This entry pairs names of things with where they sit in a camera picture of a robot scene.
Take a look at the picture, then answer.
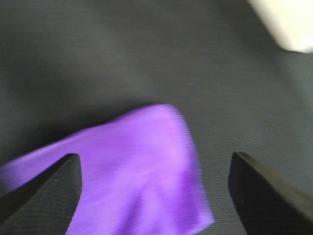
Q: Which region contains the black table cloth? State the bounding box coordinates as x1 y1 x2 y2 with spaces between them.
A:
0 0 313 235

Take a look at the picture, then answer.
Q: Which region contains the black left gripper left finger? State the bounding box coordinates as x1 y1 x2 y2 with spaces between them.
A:
0 154 82 235

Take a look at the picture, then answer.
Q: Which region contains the purple microfiber towel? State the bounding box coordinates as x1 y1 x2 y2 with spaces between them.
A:
0 104 214 235

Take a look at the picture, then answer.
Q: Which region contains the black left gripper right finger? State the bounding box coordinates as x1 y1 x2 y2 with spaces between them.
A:
228 152 313 235

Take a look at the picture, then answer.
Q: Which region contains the white plastic container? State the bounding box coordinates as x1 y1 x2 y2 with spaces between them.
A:
248 0 313 53

